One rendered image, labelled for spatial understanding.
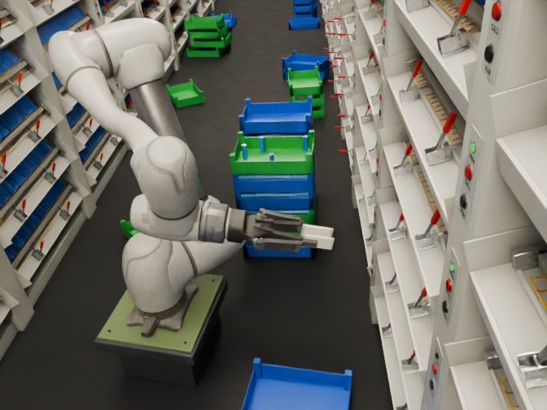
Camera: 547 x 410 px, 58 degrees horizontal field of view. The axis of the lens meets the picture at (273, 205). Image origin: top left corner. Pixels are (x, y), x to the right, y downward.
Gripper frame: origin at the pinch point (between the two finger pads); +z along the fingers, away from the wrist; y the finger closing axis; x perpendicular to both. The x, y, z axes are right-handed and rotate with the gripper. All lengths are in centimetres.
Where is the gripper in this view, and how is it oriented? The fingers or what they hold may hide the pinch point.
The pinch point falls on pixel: (317, 237)
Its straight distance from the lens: 110.9
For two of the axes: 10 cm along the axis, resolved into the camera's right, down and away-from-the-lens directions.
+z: 9.9, 1.4, 0.4
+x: 1.4, -8.1, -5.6
